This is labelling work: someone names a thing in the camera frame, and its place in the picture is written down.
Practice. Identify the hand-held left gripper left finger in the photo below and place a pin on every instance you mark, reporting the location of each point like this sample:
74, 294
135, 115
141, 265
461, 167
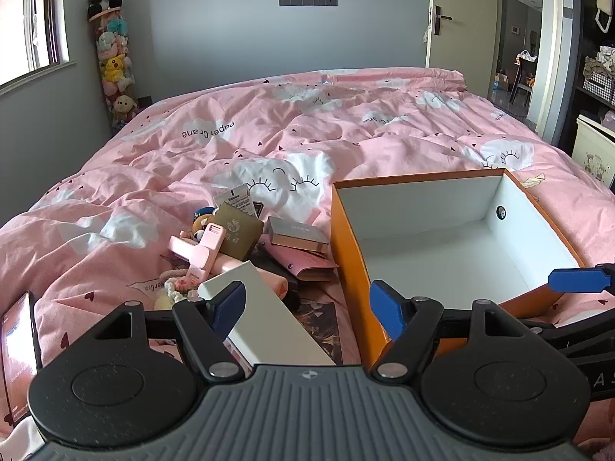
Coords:
228, 305

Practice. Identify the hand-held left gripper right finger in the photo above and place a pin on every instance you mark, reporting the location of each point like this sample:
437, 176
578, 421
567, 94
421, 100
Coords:
387, 309

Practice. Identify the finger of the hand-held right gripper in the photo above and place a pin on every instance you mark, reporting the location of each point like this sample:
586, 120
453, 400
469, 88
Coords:
576, 281
567, 330

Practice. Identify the long white box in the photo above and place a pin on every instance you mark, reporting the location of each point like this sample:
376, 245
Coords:
269, 312

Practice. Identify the pink handheld fan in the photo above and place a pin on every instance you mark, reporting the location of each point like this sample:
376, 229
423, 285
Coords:
204, 254

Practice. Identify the orange cardboard box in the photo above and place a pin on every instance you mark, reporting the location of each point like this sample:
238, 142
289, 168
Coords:
432, 259

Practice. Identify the pink wallet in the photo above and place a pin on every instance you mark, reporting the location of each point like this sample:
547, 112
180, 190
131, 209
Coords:
307, 264

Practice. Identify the gold gift box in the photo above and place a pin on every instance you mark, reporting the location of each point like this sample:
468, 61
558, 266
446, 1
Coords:
295, 235

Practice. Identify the crochet doll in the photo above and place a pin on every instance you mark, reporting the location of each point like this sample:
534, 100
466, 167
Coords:
178, 288

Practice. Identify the olive emblem box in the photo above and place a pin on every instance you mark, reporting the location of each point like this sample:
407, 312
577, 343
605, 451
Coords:
240, 235

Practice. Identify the dark printed picture card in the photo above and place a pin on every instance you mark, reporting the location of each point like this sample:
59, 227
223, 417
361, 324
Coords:
317, 321

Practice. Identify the small bear plush doll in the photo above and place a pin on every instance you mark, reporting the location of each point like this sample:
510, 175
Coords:
204, 223

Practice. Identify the white lotion tube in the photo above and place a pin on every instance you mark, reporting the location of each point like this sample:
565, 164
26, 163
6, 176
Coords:
238, 199

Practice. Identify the white storage box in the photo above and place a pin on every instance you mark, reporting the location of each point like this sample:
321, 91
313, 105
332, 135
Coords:
593, 149

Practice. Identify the pink cloud-print duvet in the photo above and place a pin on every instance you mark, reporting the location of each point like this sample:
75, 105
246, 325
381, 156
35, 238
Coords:
336, 153

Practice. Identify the houndstooth basket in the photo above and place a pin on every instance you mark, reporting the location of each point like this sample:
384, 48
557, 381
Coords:
600, 87

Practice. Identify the dark chair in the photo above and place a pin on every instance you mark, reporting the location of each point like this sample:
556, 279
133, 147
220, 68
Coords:
521, 79

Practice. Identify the black smartphone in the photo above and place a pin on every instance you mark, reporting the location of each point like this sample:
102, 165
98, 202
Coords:
19, 345

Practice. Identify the pile of clothes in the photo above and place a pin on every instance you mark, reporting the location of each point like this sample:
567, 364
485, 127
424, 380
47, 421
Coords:
600, 60

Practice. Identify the black shelf unit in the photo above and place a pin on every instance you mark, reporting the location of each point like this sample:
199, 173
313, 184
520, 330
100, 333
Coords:
584, 24

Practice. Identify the olive door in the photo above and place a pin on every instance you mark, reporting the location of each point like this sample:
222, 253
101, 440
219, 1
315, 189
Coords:
463, 48

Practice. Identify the column of plush toys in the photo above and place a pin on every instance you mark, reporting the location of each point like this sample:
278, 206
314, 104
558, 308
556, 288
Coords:
115, 67

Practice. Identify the window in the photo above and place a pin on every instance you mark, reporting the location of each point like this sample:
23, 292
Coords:
24, 14

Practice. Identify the grey wall switch panel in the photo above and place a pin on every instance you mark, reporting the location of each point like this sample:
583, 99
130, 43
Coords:
307, 0

